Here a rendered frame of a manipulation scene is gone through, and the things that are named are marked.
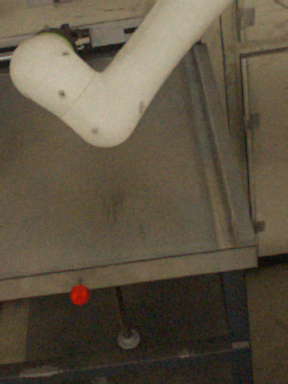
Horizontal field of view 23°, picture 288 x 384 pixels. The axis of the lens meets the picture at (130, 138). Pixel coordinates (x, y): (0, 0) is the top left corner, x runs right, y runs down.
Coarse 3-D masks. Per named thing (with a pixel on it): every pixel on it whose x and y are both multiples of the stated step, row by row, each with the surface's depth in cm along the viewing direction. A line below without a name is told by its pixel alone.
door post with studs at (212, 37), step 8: (216, 24) 168; (208, 32) 170; (216, 32) 170; (200, 40) 171; (208, 40) 171; (216, 40) 171; (208, 48) 172; (216, 48) 172; (216, 56) 174; (216, 64) 175; (216, 72) 177; (216, 80) 178; (224, 88) 180; (224, 96) 181; (224, 104) 183; (224, 112) 185
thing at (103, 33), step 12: (96, 24) 171; (108, 24) 171; (120, 24) 171; (132, 24) 171; (12, 36) 173; (24, 36) 172; (96, 36) 173; (108, 36) 173; (120, 36) 173; (0, 48) 174; (12, 48) 174; (0, 60) 176
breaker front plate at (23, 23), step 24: (24, 0) 167; (48, 0) 167; (72, 0) 167; (96, 0) 168; (120, 0) 168; (144, 0) 168; (0, 24) 171; (24, 24) 171; (48, 24) 171; (72, 24) 172
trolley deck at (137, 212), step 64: (0, 128) 156; (64, 128) 152; (192, 128) 145; (0, 192) 139; (64, 192) 136; (128, 192) 133; (192, 192) 130; (0, 256) 125; (64, 256) 122; (128, 256) 120; (192, 256) 119; (256, 256) 119
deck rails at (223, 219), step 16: (192, 48) 169; (192, 64) 164; (192, 80) 159; (192, 96) 154; (192, 112) 149; (208, 112) 140; (208, 128) 144; (208, 144) 140; (208, 160) 136; (208, 176) 132; (224, 176) 122; (208, 192) 129; (224, 192) 127; (224, 208) 125; (224, 224) 122; (224, 240) 119
